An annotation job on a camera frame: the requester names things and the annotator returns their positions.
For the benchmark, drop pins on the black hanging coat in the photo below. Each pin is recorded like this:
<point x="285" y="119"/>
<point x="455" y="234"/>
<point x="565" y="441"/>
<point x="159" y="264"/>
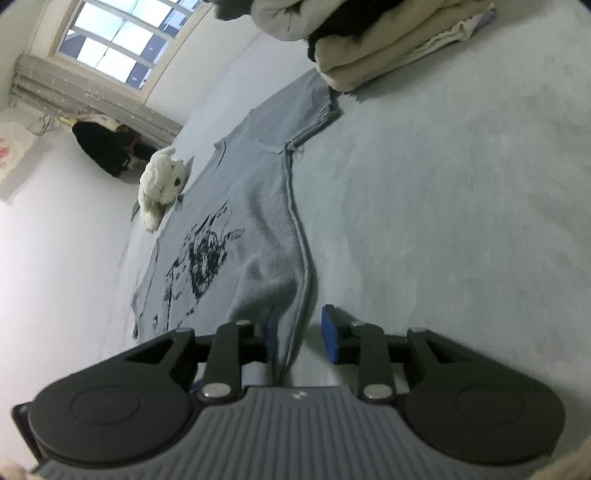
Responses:
<point x="106" y="147"/>

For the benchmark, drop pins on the window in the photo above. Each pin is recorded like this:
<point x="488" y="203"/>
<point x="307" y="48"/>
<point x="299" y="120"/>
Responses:
<point x="124" y="37"/>

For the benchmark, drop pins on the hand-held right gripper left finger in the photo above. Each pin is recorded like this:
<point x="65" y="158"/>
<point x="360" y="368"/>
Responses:
<point x="258" y="344"/>

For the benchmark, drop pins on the white plastic bag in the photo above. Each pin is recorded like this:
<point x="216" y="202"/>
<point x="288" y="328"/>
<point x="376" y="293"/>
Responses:
<point x="14" y="157"/>

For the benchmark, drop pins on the white plush dog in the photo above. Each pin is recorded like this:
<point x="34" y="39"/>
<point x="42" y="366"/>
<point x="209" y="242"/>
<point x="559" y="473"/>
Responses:
<point x="159" y="184"/>

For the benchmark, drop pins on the white folded garment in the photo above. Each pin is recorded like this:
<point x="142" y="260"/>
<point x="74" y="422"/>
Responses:
<point x="281" y="18"/>

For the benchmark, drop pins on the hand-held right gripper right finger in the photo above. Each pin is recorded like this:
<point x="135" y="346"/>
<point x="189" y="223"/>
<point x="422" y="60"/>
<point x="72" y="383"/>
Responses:
<point x="331" y="334"/>

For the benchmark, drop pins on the grey patterned curtain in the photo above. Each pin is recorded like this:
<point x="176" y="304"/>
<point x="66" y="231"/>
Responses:
<point x="92" y="99"/>

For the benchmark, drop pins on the grey knit sweater black print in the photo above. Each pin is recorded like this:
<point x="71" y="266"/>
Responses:
<point x="249" y="221"/>

